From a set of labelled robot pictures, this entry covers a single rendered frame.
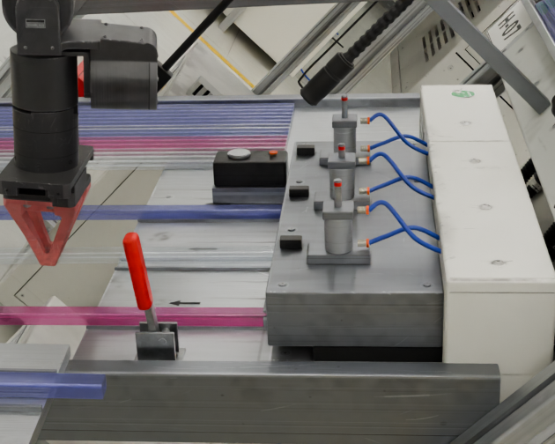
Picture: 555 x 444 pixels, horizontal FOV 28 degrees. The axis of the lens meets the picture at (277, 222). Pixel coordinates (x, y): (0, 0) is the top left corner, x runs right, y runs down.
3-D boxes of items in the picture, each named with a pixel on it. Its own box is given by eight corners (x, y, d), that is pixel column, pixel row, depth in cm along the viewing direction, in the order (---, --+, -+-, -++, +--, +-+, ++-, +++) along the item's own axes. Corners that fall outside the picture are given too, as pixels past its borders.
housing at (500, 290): (441, 442, 85) (446, 278, 80) (418, 199, 130) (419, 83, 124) (547, 444, 85) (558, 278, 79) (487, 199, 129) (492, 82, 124)
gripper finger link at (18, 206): (95, 246, 107) (94, 155, 103) (78, 278, 100) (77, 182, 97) (25, 240, 107) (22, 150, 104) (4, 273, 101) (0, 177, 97)
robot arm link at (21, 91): (12, 28, 97) (5, 45, 92) (92, 30, 98) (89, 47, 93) (16, 103, 100) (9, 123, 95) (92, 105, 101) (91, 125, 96)
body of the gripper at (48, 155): (95, 164, 105) (93, 88, 102) (70, 204, 95) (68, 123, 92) (27, 159, 105) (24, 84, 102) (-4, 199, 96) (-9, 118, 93)
